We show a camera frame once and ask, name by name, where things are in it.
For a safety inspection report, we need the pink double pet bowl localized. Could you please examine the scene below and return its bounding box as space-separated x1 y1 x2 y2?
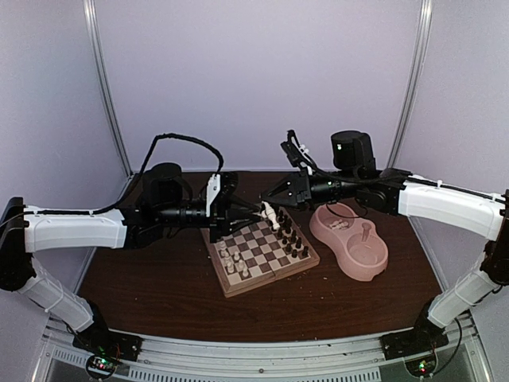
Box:
309 203 388 282

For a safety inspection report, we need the right circuit board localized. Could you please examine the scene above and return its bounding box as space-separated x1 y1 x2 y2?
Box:
405 355 437 378

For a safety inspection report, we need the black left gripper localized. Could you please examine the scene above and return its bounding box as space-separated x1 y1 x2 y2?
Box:
157 196 262 244

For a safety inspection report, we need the white chess queen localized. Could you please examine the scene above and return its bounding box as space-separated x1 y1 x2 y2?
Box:
261 201 279 229

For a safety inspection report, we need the left aluminium frame post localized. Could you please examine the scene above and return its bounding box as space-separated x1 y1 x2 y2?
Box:
83 0 133 177

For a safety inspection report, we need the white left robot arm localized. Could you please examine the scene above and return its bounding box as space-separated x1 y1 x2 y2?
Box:
1 163 269 353

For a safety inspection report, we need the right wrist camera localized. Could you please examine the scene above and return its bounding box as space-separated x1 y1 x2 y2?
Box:
280 130 316 175

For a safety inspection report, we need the aluminium frame post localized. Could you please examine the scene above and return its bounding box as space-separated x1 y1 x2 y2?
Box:
387 0 434 167
83 0 133 177

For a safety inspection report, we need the aluminium front rail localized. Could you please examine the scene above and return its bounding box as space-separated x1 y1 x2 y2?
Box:
27 314 495 381

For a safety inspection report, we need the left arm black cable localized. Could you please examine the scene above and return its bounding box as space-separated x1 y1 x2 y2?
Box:
0 133 224 224

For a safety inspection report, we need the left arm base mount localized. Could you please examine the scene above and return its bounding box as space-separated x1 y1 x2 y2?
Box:
72 332 142 361

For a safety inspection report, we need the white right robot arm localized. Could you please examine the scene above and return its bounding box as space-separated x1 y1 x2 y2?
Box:
261 131 508 352

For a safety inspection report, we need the circuit board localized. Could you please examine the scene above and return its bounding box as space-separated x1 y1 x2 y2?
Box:
405 355 437 378
85 355 119 380

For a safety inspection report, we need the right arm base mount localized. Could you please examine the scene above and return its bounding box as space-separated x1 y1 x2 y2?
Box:
379 328 449 361

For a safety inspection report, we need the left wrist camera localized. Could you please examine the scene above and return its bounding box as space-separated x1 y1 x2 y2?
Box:
206 173 221 216

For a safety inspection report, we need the dark chess pieces row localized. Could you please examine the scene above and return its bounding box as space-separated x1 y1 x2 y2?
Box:
266 208 311 263

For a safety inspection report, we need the right aluminium frame post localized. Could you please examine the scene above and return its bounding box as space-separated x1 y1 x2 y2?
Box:
387 0 434 167

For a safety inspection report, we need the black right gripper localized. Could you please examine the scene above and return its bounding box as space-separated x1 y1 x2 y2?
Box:
260 167 361 212

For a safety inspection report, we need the wooden chess board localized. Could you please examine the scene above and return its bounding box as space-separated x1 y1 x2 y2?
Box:
201 217 320 298

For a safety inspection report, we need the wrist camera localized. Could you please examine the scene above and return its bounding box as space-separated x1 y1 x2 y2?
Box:
206 173 221 216
280 130 316 175

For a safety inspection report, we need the left circuit board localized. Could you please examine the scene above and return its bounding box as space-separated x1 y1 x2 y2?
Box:
85 355 119 380

